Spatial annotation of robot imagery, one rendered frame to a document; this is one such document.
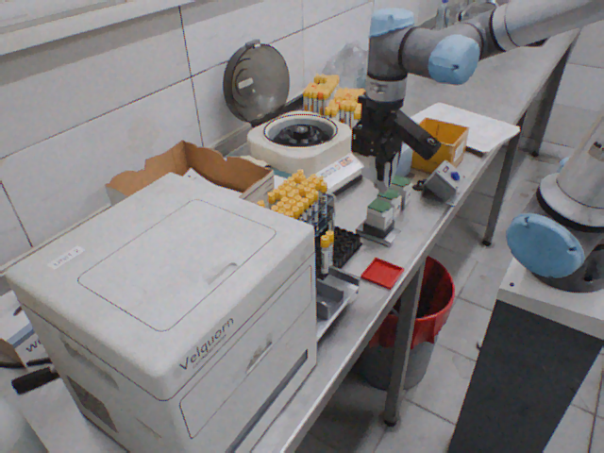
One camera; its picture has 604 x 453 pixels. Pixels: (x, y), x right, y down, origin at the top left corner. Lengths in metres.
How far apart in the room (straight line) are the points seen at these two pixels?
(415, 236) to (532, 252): 0.35
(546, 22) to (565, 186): 0.26
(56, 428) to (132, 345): 0.38
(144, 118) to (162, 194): 0.52
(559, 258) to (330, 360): 0.40
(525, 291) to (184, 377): 0.67
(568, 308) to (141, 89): 1.00
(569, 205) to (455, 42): 0.30
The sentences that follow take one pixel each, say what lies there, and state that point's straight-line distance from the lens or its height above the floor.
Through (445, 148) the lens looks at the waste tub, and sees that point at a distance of 1.29.
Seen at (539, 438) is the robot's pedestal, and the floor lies 0.50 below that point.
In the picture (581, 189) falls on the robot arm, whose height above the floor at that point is 1.18.
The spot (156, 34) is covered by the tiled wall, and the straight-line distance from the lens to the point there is 1.20.
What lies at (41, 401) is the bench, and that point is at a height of 0.88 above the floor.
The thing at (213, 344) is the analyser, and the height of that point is 1.14.
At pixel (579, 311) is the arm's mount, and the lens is 0.97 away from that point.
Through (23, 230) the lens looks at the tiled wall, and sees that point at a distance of 1.11.
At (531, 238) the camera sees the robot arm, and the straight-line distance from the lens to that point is 0.79.
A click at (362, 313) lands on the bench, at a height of 0.88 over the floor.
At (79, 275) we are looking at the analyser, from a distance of 0.61.
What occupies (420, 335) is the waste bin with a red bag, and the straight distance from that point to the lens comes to 1.57.
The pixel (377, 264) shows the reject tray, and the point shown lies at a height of 0.88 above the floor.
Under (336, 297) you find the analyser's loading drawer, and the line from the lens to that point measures 0.86.
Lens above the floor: 1.54
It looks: 37 degrees down
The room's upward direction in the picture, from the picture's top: 2 degrees counter-clockwise
